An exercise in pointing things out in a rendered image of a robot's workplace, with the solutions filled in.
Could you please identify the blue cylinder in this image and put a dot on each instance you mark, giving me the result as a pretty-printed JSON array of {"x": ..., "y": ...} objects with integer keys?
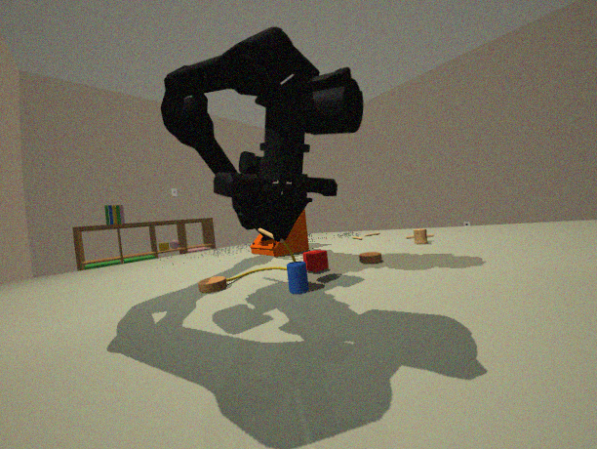
[{"x": 297, "y": 277}]

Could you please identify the orange round disc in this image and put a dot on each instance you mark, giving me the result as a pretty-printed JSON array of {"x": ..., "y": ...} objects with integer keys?
[{"x": 370, "y": 258}]

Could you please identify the yellow string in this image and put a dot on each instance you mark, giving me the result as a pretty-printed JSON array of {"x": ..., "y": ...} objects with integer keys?
[{"x": 271, "y": 236}]

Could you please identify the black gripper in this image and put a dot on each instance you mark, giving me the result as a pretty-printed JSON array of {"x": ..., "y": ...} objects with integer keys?
[{"x": 282, "y": 202}]

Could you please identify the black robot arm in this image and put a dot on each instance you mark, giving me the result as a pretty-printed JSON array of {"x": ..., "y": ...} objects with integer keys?
[{"x": 330, "y": 103}]

